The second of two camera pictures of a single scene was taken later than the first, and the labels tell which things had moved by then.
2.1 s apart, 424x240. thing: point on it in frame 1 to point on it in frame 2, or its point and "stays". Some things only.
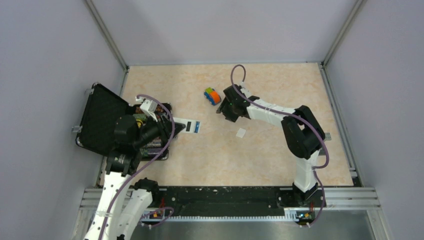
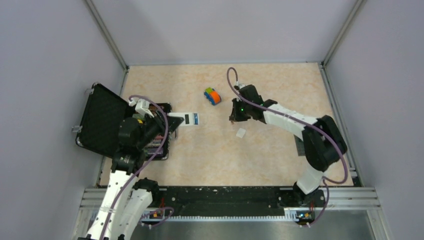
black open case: [104, 116] stays
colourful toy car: [212, 96] stays
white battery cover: [240, 132] stays
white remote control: [193, 126] to [191, 119]
